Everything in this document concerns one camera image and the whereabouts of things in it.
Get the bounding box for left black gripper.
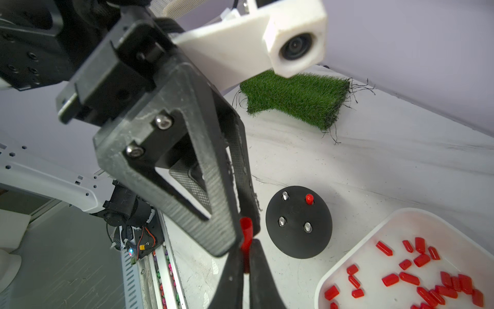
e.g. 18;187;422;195
57;17;241;257

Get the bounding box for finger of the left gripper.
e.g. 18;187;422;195
220;108;261;236

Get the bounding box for aluminium mounting rail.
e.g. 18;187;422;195
120;214;188;308

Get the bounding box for white plastic tray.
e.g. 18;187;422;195
314;209;493;308

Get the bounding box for black round screw base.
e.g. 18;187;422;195
265;186;333;260

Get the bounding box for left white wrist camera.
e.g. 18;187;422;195
172;0;328;91

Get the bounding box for red screw sleeve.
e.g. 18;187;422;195
239;217;253;274
305;194;315;205

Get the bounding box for green artificial grass mat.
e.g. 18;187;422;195
231;69;375;144

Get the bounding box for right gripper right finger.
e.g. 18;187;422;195
249;239;286;309

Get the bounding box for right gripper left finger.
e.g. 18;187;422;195
209;247;244;309

